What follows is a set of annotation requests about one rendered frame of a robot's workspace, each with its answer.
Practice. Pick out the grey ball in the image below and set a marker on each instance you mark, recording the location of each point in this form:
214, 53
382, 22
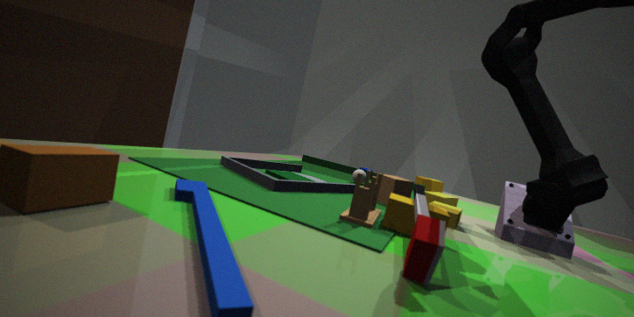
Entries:
354, 176

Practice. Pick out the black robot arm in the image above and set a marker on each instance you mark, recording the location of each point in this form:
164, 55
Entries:
567, 178

